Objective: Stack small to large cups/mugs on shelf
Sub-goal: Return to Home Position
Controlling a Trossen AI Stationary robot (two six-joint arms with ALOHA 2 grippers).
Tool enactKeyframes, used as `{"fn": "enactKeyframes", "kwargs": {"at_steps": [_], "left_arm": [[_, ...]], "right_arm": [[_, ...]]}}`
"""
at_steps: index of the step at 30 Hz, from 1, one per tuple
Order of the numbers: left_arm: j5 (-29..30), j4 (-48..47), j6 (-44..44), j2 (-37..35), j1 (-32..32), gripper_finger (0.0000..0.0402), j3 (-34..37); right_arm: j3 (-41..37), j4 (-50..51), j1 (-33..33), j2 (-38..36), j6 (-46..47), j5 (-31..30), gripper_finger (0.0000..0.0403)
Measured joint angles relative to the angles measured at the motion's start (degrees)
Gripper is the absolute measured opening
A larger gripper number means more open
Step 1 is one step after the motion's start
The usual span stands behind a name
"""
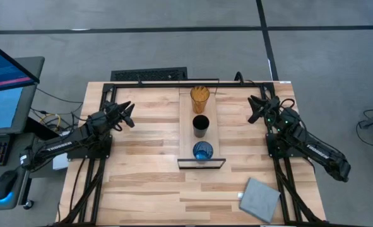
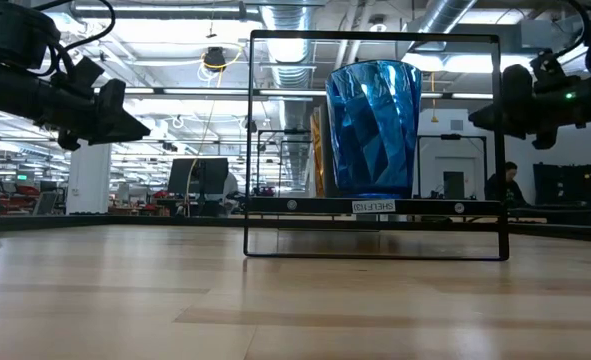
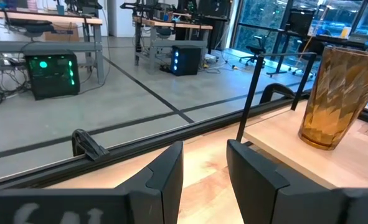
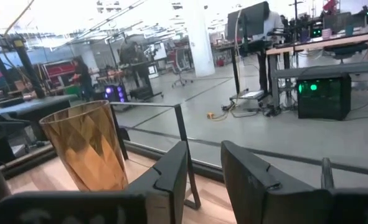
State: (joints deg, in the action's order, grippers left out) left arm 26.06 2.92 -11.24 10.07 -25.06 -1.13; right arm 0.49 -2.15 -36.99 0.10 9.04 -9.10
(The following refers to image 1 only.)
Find yellow cable coil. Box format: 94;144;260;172
40;113;62;132

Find grey folded cloth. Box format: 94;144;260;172
239;177;281;224

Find tilted blue screen monitor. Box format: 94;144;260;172
0;37;40;95

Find black computer mouse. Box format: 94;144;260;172
0;170;18;202

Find wooden tray board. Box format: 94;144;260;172
177;87;227;170

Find white paper sheet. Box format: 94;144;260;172
52;154;69;171

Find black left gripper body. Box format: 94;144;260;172
93;101;126;131

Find tall orange plastic cup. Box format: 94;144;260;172
190;85;211;114

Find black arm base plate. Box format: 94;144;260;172
66;134;113;160
266;132;293;158

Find thin black cables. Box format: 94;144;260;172
30;87;85;127

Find black aluminium table frame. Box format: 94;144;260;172
56;80;326;227

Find black floor vent grate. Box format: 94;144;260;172
110;66;189;82

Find short blue glass cup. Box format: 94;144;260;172
192;141;214;163

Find black cup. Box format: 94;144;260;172
192;114;210;138

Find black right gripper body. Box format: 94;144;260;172
261;96;283;122

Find grey framed blue monitor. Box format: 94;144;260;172
0;56;45;136

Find black floor cable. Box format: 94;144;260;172
355;109;373;149

